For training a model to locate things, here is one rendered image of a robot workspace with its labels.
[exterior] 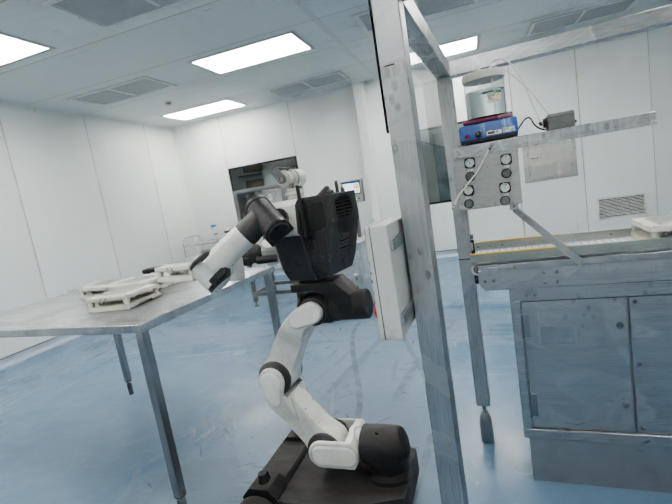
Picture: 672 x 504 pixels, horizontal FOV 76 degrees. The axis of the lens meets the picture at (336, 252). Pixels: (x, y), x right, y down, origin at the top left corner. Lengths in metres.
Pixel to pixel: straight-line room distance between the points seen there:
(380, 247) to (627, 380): 1.26
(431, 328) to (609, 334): 0.94
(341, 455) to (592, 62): 6.34
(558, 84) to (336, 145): 3.30
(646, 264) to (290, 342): 1.28
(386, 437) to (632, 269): 1.06
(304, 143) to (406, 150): 6.42
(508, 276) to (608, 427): 0.69
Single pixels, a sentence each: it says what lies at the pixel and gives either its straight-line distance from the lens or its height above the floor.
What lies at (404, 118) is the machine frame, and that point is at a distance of 1.02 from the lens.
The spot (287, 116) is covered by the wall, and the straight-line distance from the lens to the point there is 7.56.
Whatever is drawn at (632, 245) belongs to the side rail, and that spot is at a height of 0.96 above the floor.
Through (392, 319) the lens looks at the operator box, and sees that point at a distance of 0.97.
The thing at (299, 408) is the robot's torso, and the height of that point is 0.46.
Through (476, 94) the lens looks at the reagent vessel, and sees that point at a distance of 1.75.
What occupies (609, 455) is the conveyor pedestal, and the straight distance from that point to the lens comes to 2.11.
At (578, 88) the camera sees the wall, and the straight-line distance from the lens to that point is 7.14.
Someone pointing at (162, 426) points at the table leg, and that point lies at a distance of 2.08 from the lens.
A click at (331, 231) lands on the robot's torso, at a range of 1.48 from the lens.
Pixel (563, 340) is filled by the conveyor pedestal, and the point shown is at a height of 0.61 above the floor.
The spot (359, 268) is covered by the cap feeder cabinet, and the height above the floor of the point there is 0.50.
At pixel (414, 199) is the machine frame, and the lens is 1.02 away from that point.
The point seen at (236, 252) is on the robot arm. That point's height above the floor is 1.15.
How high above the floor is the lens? 1.30
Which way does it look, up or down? 8 degrees down
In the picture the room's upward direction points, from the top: 9 degrees counter-clockwise
